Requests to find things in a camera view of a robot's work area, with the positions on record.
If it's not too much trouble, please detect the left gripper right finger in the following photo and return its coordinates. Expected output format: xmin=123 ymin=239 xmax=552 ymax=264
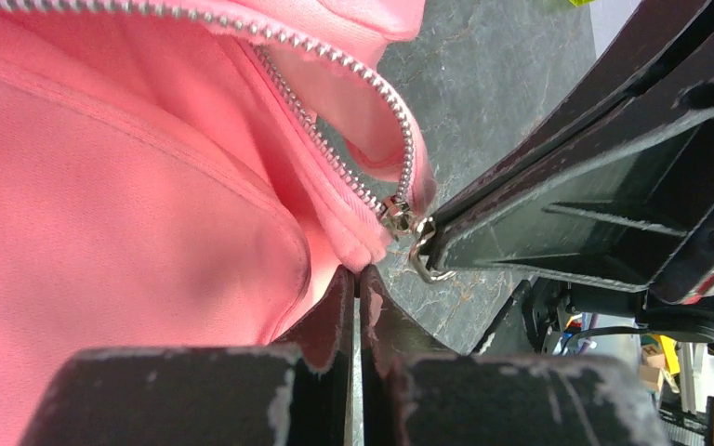
xmin=360 ymin=266 xmax=669 ymax=445

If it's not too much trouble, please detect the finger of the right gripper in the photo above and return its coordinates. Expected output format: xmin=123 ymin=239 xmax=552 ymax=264
xmin=433 ymin=0 xmax=714 ymax=227

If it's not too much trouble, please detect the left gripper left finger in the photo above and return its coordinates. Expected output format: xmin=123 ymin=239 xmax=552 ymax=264
xmin=21 ymin=268 xmax=355 ymax=445

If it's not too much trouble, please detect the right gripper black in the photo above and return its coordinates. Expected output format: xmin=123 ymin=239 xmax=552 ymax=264
xmin=421 ymin=0 xmax=714 ymax=343

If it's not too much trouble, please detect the pink zip-up jacket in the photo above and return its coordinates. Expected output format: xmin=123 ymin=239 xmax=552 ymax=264
xmin=0 ymin=1 xmax=436 ymax=445

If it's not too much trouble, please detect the blue yellow small object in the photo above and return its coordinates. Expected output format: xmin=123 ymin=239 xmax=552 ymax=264
xmin=543 ymin=0 xmax=594 ymax=10

